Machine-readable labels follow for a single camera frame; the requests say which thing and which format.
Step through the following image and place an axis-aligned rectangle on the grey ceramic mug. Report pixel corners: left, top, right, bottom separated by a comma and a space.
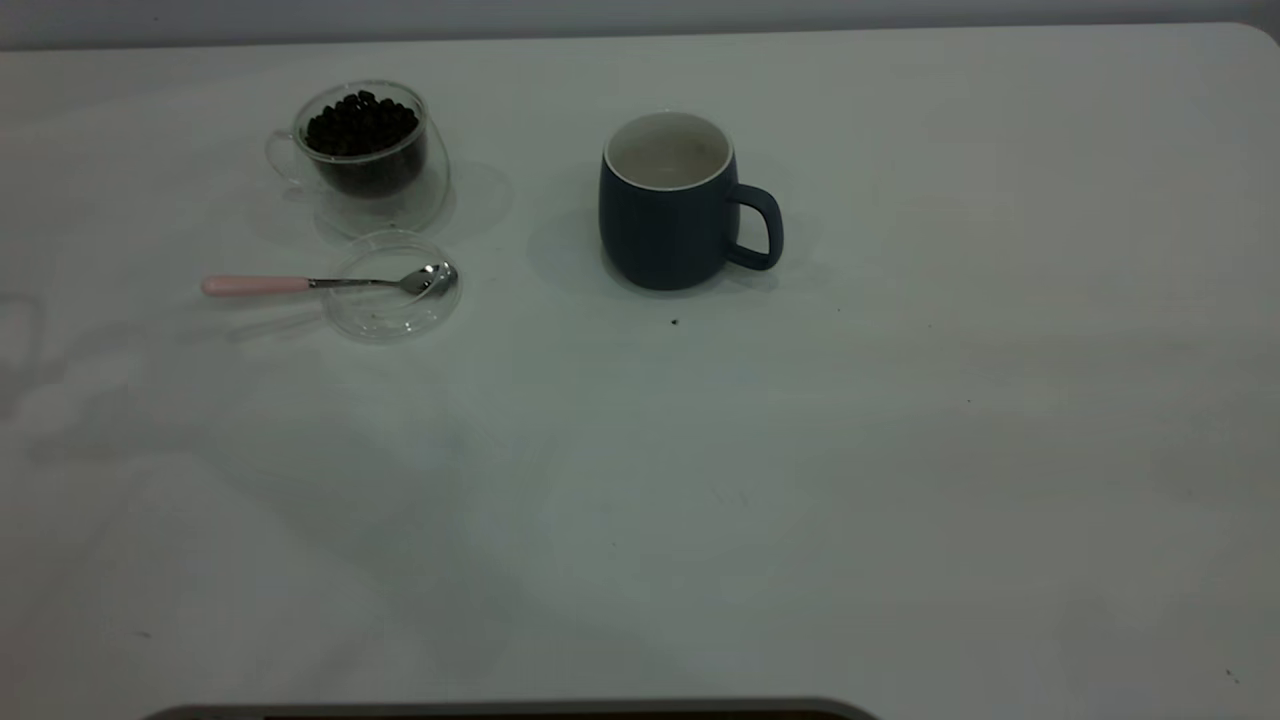
598, 111, 785, 292

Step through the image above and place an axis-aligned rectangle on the pink handled metal spoon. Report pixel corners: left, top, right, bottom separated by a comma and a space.
201, 262, 459, 299

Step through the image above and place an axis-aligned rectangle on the clear glass handled cup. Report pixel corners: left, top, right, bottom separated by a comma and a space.
265, 80, 453, 236

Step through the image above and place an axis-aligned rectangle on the clear glass round dish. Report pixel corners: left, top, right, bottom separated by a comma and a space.
322, 230, 463, 344

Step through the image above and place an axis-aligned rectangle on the dark coffee beans pile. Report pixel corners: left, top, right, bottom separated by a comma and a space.
303, 90, 429, 198

